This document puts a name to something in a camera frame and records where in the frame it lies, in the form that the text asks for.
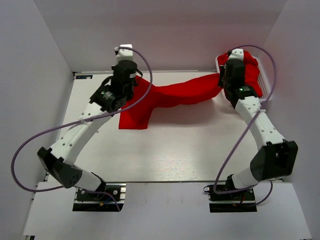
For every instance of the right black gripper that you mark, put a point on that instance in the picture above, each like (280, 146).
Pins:
(233, 69)

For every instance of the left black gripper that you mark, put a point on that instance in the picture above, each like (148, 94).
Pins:
(125, 71)

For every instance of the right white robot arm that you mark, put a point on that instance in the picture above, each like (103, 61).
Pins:
(276, 156)

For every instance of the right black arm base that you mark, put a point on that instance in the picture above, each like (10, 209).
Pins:
(239, 202)

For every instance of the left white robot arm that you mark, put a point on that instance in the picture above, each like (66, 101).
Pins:
(59, 159)

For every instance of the red t shirt pile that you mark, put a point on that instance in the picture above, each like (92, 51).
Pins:
(252, 71)

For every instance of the white plastic basket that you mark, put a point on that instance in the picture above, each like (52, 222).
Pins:
(263, 82)

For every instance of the blue label sticker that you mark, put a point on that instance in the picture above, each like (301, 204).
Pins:
(83, 77)

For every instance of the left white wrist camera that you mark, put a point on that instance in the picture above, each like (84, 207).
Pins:
(123, 54)

